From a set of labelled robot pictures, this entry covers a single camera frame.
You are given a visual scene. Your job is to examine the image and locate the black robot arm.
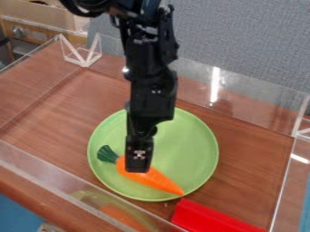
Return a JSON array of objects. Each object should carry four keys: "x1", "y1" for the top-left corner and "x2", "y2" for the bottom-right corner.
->
[{"x1": 58, "y1": 0, "x2": 179, "y2": 173}]

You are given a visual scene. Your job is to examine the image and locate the green plate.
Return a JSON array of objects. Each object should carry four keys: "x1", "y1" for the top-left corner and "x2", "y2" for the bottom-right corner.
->
[{"x1": 87, "y1": 109, "x2": 219, "y2": 202}]

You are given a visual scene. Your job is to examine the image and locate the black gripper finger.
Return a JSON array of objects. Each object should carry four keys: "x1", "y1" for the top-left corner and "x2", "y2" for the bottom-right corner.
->
[{"x1": 124, "y1": 136, "x2": 153, "y2": 173}]

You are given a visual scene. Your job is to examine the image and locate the cardboard box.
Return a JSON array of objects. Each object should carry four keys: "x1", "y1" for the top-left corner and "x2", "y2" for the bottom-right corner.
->
[{"x1": 0, "y1": 0, "x2": 89, "y2": 32}]

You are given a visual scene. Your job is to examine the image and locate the clear acrylic corner bracket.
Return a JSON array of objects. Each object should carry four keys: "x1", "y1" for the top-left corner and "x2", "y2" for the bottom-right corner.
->
[{"x1": 58, "y1": 34, "x2": 101, "y2": 68}]

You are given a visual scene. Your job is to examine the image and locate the clear acrylic enclosure wall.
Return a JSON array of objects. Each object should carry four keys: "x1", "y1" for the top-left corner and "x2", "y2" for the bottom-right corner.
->
[{"x1": 0, "y1": 39, "x2": 310, "y2": 232}]

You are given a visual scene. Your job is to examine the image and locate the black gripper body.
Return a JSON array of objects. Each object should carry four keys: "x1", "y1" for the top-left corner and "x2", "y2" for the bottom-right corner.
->
[{"x1": 123, "y1": 67, "x2": 177, "y2": 140}]

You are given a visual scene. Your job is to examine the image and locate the wooden shelf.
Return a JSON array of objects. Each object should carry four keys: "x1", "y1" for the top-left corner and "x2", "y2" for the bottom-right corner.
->
[{"x1": 0, "y1": 15, "x2": 87, "y2": 44}]

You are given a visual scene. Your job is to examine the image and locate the red plastic block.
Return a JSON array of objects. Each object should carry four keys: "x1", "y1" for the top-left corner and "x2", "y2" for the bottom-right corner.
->
[{"x1": 171, "y1": 198, "x2": 266, "y2": 232}]

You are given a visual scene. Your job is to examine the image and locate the orange toy carrot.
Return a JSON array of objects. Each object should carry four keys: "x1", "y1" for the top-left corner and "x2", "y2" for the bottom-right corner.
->
[{"x1": 96, "y1": 145, "x2": 184, "y2": 196}]

